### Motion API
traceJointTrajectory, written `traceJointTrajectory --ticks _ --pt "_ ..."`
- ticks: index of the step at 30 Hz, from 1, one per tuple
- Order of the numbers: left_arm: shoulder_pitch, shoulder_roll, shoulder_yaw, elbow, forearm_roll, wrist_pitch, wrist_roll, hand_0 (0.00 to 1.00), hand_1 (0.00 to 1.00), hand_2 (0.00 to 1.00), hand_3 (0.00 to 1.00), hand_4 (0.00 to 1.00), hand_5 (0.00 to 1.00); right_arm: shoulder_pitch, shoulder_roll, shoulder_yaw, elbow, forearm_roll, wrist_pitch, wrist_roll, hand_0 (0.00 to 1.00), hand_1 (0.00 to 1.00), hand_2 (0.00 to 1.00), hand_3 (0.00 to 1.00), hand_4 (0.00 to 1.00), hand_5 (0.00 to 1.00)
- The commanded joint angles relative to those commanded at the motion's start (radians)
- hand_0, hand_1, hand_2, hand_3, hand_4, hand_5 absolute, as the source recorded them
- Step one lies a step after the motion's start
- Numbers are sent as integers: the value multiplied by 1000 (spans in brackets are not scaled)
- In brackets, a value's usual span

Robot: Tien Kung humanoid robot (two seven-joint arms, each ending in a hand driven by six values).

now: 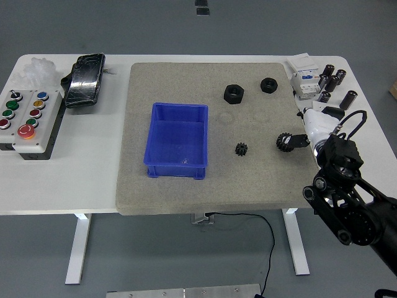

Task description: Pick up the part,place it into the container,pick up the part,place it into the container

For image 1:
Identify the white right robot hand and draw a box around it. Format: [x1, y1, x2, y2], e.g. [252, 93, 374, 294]
[287, 106, 341, 150]

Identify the large black gear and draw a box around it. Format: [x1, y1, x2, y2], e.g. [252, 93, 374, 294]
[275, 132, 294, 153]

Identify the small black gear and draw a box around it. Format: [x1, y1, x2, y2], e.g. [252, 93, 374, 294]
[234, 142, 249, 158]

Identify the blue plastic box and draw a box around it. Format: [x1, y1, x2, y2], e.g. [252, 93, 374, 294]
[142, 102, 209, 181]

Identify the small black hex nut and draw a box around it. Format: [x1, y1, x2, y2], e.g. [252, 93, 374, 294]
[259, 77, 279, 93]

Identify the large black hex nut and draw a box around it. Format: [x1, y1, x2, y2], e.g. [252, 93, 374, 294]
[223, 84, 246, 106]

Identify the white emergency-stop control box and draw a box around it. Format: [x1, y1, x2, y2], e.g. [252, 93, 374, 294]
[12, 89, 65, 161]

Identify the white four-button control box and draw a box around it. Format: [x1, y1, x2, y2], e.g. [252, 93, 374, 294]
[0, 89, 32, 152]

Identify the white circuit breaker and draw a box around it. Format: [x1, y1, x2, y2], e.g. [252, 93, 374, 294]
[285, 52, 322, 101]

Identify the white table leg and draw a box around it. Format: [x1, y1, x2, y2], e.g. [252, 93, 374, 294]
[64, 213, 92, 285]
[281, 208, 311, 276]

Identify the grey-brown mat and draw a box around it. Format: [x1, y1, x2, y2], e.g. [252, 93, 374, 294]
[115, 62, 326, 215]

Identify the black film-wrapped pedal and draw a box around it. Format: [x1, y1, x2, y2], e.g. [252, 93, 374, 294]
[60, 53, 106, 109]

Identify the clear plastic wrap bundle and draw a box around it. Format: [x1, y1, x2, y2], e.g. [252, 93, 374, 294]
[11, 56, 61, 91]

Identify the black plug with cord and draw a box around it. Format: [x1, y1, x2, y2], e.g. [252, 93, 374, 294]
[297, 106, 346, 119]

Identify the black floor cable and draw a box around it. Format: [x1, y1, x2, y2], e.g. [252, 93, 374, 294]
[204, 212, 276, 298]

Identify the grey metal table bracket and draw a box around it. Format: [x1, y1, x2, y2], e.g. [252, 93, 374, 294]
[190, 212, 215, 225]

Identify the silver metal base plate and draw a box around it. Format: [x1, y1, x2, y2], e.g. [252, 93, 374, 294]
[105, 283, 263, 298]

